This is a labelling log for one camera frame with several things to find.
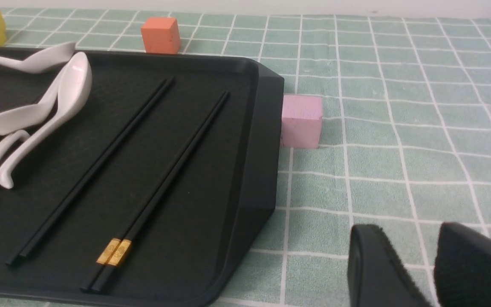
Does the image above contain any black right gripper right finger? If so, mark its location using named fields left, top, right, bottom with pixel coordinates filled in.
left=435, top=222, right=491, bottom=307

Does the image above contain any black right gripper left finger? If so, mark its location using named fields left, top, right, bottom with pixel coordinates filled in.
left=347, top=225, right=431, bottom=307

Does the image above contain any green checkered tablecloth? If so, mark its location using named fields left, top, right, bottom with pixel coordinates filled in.
left=1, top=7, right=491, bottom=307

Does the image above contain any black plastic tray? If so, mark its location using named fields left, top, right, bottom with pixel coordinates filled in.
left=0, top=50, right=285, bottom=307

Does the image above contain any pink foam cube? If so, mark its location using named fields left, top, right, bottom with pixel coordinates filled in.
left=280, top=95, right=323, bottom=148

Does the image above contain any gold-banded black chopstick right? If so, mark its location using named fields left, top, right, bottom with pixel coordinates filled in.
left=90, top=92, right=230, bottom=294

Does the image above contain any gold-banded black chopstick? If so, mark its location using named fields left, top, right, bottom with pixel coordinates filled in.
left=80, top=92, right=227, bottom=292
left=90, top=92, right=230, bottom=294

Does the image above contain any gold-banded black chopstick left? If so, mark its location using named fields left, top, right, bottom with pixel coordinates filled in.
left=80, top=92, right=227, bottom=292

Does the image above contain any plain black chopstick right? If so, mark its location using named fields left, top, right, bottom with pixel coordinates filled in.
left=19, top=78, right=176, bottom=258

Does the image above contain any plain black chopstick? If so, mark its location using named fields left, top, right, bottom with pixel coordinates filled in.
left=6, top=78, right=172, bottom=266
left=19, top=78, right=176, bottom=258

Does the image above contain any orange foam cube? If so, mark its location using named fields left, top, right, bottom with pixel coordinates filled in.
left=141, top=17, right=181, bottom=55

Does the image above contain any white ceramic spoon right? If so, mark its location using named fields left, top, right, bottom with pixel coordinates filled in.
left=0, top=52, right=92, bottom=189

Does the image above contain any plain black chopstick left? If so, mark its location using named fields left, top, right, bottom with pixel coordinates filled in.
left=6, top=78, right=172, bottom=266

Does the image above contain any white ceramic spoon top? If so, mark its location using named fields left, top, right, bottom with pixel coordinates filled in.
left=0, top=41, right=76, bottom=74

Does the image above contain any white ceramic spoon middle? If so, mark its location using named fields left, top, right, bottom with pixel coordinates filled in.
left=0, top=67, right=66, bottom=136

